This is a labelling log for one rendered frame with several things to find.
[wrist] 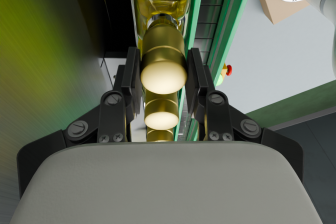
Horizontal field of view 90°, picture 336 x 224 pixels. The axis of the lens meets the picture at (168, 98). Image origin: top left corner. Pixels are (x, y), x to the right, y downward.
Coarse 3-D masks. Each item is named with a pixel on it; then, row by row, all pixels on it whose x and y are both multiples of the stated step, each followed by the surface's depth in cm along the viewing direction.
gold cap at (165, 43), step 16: (160, 32) 12; (176, 32) 13; (144, 48) 12; (160, 48) 11; (176, 48) 12; (144, 64) 11; (160, 64) 11; (176, 64) 11; (144, 80) 12; (160, 80) 12; (176, 80) 12
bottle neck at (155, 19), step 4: (152, 16) 15; (156, 16) 15; (160, 16) 15; (164, 16) 15; (168, 16) 15; (148, 20) 15; (152, 20) 15; (156, 20) 14; (160, 20) 14; (164, 20) 14; (168, 20) 14; (172, 20) 15; (148, 24) 15; (152, 24) 14; (156, 24) 14; (168, 24) 14; (172, 24) 14; (176, 24) 15; (148, 28) 15
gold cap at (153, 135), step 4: (148, 128) 21; (152, 128) 21; (172, 128) 22; (148, 132) 21; (152, 132) 20; (156, 132) 20; (160, 132) 20; (164, 132) 20; (168, 132) 20; (172, 132) 21; (148, 136) 20; (152, 136) 20; (156, 136) 20; (160, 136) 20; (164, 136) 20; (168, 136) 20; (172, 136) 21; (148, 140) 20; (152, 140) 20; (156, 140) 19; (160, 140) 19; (164, 140) 19; (168, 140) 20; (172, 140) 20
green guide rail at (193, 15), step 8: (192, 0) 28; (200, 0) 26; (192, 8) 28; (192, 16) 28; (192, 24) 29; (192, 32) 30; (184, 40) 38; (192, 40) 32; (184, 48) 39; (184, 88) 42; (176, 128) 57; (176, 136) 62
